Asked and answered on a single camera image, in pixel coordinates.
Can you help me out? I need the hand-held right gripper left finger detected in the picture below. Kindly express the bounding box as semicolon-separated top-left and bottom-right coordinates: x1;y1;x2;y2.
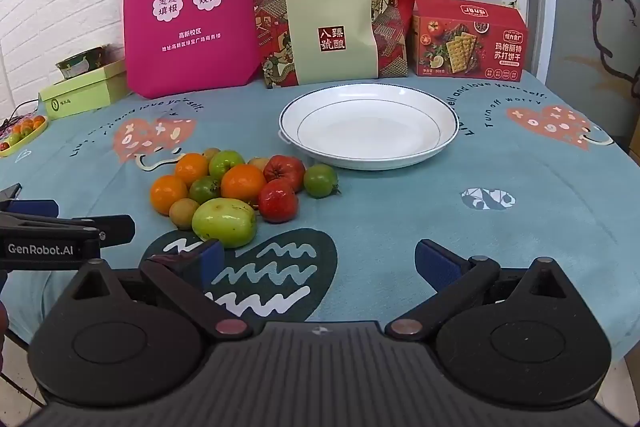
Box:
66;238;254;342

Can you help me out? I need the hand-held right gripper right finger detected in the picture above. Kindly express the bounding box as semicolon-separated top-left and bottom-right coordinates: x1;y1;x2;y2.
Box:
385;238;577;339

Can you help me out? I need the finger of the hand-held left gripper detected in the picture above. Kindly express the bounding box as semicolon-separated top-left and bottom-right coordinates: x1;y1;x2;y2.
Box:
0;183;60;221
0;212;136;247

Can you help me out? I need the large green mango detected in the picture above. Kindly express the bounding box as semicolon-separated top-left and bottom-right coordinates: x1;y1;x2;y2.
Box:
191;198;258;250

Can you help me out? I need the orange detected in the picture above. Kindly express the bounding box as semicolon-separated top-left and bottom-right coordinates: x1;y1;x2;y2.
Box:
220;164;267;204
174;153;210;188
150;175;189;216

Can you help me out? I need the red apple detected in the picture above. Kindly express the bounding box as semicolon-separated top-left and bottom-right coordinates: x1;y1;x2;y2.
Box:
258;179;299;224

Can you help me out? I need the ribbed red tomato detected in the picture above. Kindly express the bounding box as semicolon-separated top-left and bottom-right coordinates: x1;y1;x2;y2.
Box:
263;155;306;194

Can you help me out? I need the white plate with dark rim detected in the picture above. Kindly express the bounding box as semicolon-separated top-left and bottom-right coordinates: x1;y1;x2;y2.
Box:
278;83;460;171

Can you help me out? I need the tray of small fruits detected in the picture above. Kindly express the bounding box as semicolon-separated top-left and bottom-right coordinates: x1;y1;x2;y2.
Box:
0;114;49;158

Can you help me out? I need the blue printed tablecloth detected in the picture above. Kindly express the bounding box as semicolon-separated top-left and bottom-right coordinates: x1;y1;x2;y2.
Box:
0;71;640;360

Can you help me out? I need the light green box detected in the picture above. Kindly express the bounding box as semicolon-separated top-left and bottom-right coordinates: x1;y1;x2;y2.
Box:
38;59;129;121

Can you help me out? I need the green patterned bowl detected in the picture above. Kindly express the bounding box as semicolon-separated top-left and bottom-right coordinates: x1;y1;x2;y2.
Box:
55;45;112;81

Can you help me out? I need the pink tote bag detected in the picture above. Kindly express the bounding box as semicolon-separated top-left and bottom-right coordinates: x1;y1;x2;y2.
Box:
123;0;261;100

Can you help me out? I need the red cracker box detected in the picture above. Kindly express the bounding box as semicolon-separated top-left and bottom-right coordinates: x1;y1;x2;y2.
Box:
410;0;529;82

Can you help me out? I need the black cable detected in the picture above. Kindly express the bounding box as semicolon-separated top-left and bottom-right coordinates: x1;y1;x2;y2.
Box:
0;99;42;130

